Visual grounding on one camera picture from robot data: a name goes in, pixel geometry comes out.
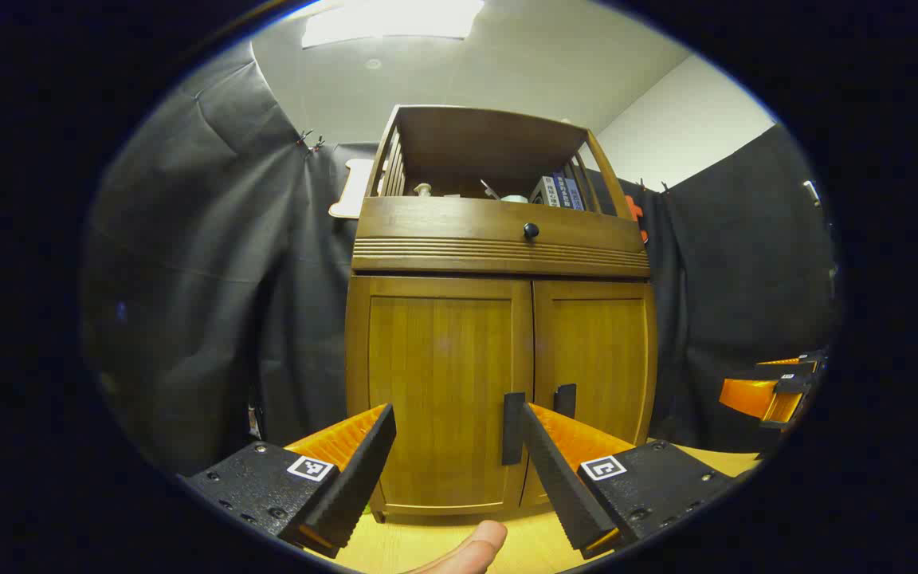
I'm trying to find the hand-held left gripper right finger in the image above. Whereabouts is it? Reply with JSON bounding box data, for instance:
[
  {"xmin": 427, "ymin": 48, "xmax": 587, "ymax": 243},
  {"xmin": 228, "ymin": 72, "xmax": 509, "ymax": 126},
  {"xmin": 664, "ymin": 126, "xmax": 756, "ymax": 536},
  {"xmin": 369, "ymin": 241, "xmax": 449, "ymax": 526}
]
[{"xmin": 520, "ymin": 403, "xmax": 740, "ymax": 560}]

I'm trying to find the black backdrop cloth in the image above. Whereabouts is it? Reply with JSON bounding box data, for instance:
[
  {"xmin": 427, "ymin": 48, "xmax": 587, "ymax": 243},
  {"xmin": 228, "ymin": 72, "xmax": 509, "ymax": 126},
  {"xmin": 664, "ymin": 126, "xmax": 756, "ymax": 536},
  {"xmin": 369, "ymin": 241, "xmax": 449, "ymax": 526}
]
[{"xmin": 84, "ymin": 40, "xmax": 838, "ymax": 479}]

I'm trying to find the wooden double-door shoe cabinet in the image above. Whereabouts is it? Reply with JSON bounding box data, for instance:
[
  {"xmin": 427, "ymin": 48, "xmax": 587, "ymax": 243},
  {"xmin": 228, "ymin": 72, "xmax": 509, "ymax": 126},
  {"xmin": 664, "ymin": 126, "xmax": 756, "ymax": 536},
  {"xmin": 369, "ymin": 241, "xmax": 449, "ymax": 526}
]
[{"xmin": 345, "ymin": 104, "xmax": 659, "ymax": 525}]

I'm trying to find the wooden cabinet drawer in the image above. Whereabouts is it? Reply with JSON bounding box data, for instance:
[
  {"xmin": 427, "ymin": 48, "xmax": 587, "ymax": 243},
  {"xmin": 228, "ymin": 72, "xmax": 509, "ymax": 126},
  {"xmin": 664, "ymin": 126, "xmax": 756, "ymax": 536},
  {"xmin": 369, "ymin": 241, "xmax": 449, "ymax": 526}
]
[{"xmin": 355, "ymin": 196, "xmax": 649, "ymax": 256}]

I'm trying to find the ceiling light panel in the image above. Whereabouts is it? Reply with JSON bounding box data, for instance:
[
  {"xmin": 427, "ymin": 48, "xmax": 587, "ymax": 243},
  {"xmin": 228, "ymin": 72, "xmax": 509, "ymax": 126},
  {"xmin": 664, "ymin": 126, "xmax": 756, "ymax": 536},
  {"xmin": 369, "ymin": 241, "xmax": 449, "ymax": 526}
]
[{"xmin": 302, "ymin": 0, "xmax": 485, "ymax": 49}]

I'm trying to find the wooden cabinet door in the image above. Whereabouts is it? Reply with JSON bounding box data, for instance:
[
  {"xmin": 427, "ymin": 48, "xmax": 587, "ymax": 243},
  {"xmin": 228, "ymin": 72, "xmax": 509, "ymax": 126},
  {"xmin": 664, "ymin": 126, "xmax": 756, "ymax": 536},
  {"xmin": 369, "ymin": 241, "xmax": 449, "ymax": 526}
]
[
  {"xmin": 347, "ymin": 275, "xmax": 536, "ymax": 517},
  {"xmin": 533, "ymin": 279, "xmax": 657, "ymax": 511}
]

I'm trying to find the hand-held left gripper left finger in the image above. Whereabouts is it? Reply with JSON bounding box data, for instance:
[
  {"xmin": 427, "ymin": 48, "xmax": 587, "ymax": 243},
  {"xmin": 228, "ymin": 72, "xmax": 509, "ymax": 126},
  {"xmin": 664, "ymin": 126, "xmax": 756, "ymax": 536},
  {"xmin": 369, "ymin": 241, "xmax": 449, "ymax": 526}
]
[{"xmin": 178, "ymin": 403, "xmax": 398, "ymax": 559}]

